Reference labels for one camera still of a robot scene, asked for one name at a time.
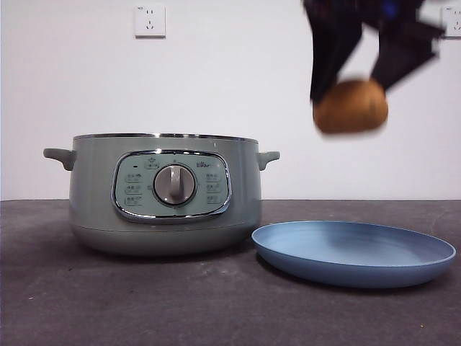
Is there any white wall socket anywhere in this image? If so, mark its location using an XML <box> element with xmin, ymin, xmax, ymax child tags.
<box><xmin>441</xmin><ymin>6</ymin><xmax>461</xmax><ymax>39</ymax></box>
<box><xmin>134</xmin><ymin>4</ymin><xmax>167</xmax><ymax>39</ymax></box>

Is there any sage green electric steamer pot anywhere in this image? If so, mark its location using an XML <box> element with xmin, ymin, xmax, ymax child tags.
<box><xmin>42</xmin><ymin>133</ymin><xmax>281</xmax><ymax>257</ymax></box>

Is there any light blue round plate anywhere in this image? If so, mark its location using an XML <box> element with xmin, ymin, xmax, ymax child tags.
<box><xmin>251</xmin><ymin>221</ymin><xmax>457</xmax><ymax>289</ymax></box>

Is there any brown potato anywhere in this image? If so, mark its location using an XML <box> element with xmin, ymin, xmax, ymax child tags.
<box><xmin>312</xmin><ymin>79</ymin><xmax>390</xmax><ymax>135</ymax></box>

